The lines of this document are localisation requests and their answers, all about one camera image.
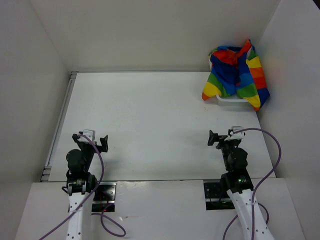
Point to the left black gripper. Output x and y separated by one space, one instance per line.
103 141

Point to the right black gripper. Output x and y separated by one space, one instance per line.
214 137

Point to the rainbow striped shorts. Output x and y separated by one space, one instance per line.
236 71

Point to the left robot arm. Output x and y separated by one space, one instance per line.
81 184

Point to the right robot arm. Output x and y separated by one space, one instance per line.
238 186

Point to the white plastic basket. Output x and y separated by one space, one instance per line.
231 101

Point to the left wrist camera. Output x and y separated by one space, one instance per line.
86 134

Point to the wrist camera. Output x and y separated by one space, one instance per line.
86 134
235 133

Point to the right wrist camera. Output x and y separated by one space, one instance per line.
235 133

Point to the metal rail table edge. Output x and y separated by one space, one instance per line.
47 167

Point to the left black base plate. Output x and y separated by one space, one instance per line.
104 198

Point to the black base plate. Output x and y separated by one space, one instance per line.
104 198
215 197

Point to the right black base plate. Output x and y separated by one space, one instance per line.
215 197

